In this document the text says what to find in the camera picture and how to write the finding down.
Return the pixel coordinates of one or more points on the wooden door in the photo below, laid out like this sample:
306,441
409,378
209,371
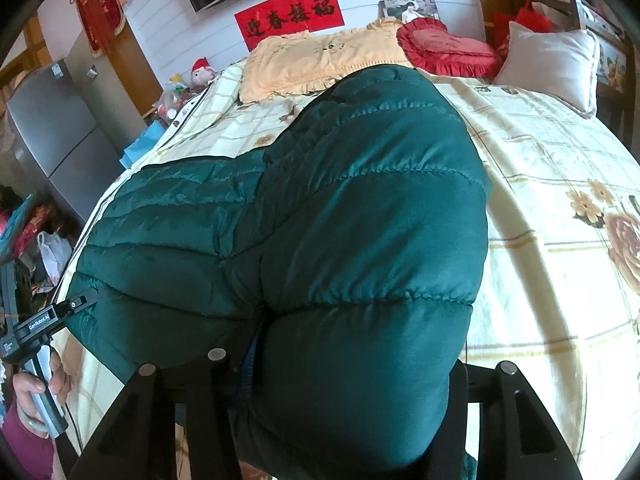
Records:
142,70

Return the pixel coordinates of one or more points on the red wall banner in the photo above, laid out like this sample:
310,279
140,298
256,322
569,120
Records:
290,12

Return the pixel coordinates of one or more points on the clutter of bottles and bags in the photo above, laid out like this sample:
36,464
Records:
172,102

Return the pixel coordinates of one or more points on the red bag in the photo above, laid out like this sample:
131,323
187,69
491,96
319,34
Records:
525,17

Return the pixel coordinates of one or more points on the yellow frilled pillow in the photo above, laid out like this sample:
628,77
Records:
320,60

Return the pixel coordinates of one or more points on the colourful bags pile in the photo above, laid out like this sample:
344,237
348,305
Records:
22,225

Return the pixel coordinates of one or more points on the wooden chair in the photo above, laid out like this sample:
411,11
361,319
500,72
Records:
607,60

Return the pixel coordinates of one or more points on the framed photo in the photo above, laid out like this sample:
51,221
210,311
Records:
415,10

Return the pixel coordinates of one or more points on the white plastic bag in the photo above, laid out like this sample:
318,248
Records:
55,255

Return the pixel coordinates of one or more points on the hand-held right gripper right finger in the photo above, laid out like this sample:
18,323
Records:
515,410

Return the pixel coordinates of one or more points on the person's left forearm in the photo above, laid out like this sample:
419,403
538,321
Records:
25,450

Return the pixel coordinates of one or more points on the blue box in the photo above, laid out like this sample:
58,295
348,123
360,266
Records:
142,145

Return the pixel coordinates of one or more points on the bed with floral cream sheet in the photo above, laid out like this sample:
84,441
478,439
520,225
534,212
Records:
540,210

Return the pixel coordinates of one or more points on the green puffer jacket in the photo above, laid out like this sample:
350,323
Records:
320,260

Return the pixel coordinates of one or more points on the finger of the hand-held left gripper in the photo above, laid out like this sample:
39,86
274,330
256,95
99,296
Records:
75,305

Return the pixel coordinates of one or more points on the white pillow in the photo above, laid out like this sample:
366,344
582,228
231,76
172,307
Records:
550,65

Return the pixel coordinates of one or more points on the red hanging decoration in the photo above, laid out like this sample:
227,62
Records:
100,10

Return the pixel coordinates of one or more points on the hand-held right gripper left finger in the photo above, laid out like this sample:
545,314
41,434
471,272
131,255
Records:
200,410

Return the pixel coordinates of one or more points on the plush toy with red hat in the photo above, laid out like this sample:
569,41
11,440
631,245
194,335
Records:
204,72

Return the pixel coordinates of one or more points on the red heart-shaped pillow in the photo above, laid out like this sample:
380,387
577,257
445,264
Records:
445,45

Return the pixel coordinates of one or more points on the grey refrigerator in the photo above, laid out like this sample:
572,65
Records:
60,130

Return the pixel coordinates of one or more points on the person's left hand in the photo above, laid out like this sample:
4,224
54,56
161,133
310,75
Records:
30,385

